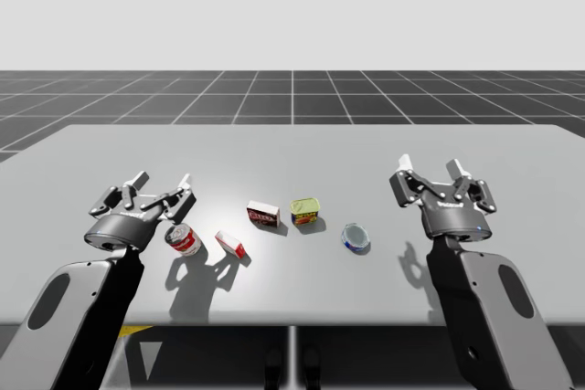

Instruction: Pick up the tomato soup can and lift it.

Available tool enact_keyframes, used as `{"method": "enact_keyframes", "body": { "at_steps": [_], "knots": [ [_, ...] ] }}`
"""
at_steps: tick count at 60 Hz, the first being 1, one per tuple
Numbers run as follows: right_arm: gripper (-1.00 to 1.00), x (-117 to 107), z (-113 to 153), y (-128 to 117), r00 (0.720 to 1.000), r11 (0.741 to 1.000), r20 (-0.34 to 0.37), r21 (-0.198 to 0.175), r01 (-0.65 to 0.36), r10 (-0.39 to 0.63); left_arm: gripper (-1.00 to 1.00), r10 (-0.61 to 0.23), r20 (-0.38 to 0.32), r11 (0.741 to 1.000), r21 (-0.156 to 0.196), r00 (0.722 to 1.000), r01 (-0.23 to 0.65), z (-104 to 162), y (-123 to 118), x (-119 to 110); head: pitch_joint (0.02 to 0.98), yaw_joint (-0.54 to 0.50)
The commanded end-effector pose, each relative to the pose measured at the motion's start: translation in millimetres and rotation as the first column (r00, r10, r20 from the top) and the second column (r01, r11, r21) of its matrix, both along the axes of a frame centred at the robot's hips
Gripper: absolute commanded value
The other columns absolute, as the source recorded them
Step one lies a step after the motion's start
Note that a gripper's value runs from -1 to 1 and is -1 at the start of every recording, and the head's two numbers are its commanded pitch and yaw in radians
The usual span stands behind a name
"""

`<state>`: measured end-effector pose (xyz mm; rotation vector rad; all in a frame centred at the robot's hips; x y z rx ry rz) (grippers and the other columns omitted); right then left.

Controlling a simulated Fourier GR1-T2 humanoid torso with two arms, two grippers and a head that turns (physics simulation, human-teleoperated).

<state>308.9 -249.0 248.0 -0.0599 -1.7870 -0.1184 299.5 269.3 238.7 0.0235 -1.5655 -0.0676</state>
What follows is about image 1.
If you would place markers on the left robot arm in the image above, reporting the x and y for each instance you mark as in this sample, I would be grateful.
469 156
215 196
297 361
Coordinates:
68 317

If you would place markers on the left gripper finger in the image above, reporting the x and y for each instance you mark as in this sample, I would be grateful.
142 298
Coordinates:
176 203
122 196

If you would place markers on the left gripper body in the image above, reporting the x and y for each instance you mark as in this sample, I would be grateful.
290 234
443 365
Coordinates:
121 228

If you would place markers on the red and white carton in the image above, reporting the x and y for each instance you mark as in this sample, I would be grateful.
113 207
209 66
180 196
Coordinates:
230 244

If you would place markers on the blue flat can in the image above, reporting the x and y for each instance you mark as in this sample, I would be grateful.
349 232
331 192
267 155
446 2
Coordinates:
355 237

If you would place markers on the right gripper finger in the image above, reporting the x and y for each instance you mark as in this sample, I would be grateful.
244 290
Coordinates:
409 186
477 193

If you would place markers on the red and white can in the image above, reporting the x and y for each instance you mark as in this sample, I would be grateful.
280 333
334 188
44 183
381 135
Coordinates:
185 240

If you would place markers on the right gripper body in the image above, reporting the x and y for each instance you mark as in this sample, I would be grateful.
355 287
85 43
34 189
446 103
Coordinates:
452 218

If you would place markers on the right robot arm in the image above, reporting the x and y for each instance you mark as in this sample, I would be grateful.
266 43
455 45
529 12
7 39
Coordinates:
493 312

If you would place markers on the green and blue rectangular can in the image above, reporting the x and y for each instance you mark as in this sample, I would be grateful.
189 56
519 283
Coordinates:
305 212

